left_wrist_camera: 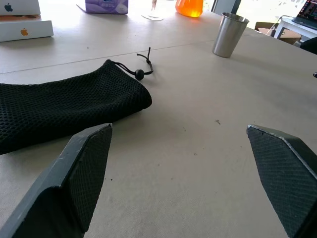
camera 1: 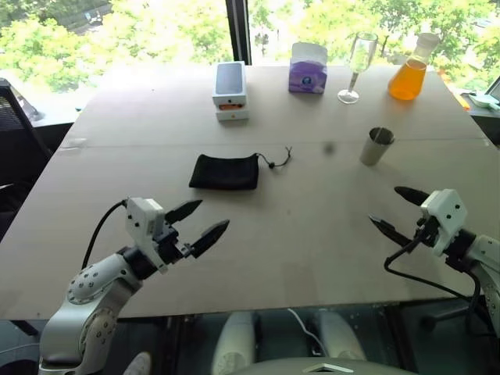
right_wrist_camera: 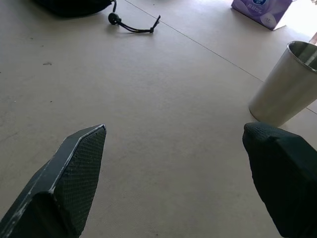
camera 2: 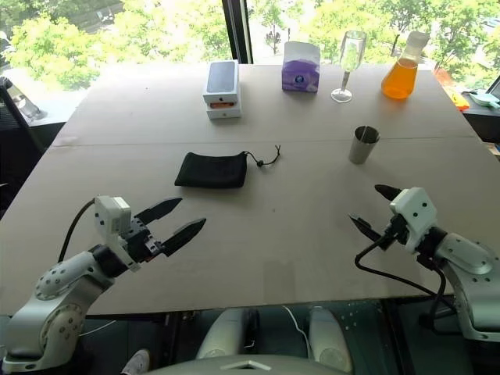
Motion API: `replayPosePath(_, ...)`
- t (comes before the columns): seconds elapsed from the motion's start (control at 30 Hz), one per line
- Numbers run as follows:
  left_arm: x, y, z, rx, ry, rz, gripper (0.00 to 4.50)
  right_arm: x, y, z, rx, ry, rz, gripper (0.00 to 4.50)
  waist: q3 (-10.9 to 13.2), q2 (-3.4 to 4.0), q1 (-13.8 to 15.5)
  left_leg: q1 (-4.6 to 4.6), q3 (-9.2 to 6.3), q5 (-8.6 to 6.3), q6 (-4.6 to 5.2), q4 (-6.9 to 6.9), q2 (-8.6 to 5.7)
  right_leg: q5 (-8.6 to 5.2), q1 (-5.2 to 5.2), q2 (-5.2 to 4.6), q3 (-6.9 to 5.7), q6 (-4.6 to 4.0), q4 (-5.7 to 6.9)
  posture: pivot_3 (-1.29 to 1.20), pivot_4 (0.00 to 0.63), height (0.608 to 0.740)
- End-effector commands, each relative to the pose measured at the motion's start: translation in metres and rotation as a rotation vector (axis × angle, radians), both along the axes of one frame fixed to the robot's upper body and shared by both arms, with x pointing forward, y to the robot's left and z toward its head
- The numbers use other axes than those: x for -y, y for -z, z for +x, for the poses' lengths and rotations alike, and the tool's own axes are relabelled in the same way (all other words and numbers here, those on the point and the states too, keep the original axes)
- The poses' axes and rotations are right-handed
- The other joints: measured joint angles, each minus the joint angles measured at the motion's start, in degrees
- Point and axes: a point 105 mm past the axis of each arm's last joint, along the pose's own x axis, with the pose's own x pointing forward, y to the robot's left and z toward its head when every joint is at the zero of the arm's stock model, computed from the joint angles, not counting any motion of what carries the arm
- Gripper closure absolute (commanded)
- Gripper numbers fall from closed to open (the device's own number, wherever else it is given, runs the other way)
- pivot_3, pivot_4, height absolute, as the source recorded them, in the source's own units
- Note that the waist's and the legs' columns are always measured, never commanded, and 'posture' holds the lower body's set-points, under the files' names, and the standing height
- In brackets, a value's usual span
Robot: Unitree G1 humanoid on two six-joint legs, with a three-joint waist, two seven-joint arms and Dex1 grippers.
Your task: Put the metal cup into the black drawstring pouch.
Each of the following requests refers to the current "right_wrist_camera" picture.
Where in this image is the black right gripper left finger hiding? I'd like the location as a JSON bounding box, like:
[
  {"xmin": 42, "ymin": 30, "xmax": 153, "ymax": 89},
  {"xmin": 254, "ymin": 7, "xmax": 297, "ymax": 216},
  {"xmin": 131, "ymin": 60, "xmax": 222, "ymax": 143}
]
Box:
[{"xmin": 0, "ymin": 124, "xmax": 107, "ymax": 238}]

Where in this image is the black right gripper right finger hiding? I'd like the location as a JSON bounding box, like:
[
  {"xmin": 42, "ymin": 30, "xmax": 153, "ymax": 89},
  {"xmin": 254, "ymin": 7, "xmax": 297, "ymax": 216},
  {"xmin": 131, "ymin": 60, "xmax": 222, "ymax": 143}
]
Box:
[{"xmin": 242, "ymin": 121, "xmax": 317, "ymax": 238}]

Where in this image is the stainless steel cup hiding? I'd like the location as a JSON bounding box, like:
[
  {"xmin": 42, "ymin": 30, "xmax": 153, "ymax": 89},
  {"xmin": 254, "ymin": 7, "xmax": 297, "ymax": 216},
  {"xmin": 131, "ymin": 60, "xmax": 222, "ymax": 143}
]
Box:
[{"xmin": 248, "ymin": 41, "xmax": 317, "ymax": 128}]

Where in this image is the purple tissue box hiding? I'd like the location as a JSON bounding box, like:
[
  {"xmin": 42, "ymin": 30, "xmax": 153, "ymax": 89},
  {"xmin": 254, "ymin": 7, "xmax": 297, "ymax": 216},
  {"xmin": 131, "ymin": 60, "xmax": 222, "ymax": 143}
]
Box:
[{"xmin": 230, "ymin": 0, "xmax": 293, "ymax": 31}]

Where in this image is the black bag with drawstring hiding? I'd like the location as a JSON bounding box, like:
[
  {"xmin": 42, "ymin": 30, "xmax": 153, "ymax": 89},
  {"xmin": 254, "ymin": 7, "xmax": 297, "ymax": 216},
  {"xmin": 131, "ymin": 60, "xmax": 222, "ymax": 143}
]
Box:
[{"xmin": 31, "ymin": 0, "xmax": 161, "ymax": 34}]

